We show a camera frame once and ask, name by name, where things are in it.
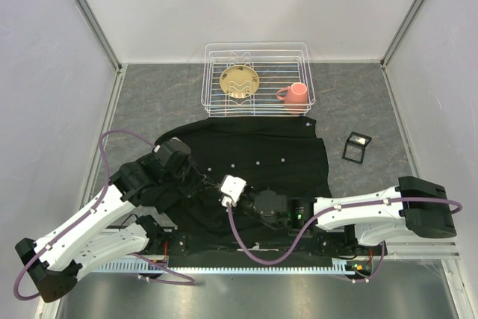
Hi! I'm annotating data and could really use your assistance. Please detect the small black frame stand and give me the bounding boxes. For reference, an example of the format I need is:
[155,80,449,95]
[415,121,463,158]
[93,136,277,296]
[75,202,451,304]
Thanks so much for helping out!
[341,131,373,165]

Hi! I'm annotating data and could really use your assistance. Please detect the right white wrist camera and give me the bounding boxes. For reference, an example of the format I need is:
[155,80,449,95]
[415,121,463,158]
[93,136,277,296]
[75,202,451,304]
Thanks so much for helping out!
[219,175,246,208]

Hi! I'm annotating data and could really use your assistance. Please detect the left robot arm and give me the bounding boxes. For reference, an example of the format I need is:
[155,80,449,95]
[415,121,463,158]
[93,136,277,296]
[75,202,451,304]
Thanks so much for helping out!
[13,137,218,303]

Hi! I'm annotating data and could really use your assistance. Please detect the black button-up shirt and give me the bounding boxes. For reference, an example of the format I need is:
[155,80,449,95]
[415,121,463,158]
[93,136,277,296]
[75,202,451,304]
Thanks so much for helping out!
[155,116,332,241]

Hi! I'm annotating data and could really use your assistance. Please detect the pink ceramic mug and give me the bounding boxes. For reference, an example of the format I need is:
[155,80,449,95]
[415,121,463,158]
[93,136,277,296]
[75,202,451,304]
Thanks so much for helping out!
[276,82,308,115]

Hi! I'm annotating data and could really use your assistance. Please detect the white wire dish rack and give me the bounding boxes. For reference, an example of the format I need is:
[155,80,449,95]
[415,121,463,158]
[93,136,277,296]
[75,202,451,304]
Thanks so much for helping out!
[201,42,316,117]

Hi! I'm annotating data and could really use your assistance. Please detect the aluminium frame rail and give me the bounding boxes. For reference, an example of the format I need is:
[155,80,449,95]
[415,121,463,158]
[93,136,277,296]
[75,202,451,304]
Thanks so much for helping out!
[55,227,460,260]

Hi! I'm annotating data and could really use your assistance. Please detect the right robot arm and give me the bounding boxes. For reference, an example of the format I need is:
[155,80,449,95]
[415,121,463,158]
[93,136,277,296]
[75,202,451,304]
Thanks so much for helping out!
[234,176,461,255]

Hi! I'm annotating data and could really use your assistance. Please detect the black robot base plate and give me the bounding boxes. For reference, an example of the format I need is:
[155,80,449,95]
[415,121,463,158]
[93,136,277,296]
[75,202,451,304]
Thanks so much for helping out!
[144,231,388,267]

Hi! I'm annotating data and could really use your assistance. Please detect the yellow floral plate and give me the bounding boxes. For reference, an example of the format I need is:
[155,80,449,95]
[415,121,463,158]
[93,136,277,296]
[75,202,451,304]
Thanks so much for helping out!
[220,64,260,99]

